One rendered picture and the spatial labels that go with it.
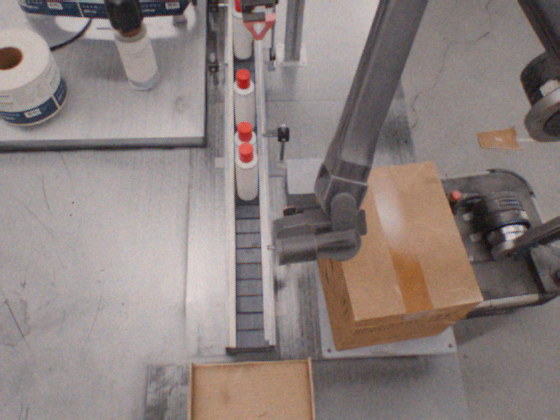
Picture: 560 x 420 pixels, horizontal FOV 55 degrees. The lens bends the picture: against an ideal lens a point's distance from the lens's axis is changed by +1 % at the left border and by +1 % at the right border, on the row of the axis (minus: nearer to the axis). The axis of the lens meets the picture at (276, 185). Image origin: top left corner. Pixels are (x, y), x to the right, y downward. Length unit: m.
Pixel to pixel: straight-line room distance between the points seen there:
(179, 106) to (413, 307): 0.83
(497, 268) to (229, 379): 1.19
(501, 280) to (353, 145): 1.43
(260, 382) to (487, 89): 2.03
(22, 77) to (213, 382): 0.85
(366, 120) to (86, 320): 0.84
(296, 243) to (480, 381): 1.54
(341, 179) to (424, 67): 2.14
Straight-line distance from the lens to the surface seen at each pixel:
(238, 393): 1.23
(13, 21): 1.80
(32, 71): 1.46
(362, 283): 1.00
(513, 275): 2.12
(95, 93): 1.56
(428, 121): 2.65
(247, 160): 1.16
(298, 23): 1.53
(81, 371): 1.30
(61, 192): 1.47
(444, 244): 1.07
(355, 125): 0.73
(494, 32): 3.14
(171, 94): 1.51
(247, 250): 1.26
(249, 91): 1.29
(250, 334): 1.21
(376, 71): 0.73
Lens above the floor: 2.06
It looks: 61 degrees down
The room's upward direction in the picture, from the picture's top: 3 degrees clockwise
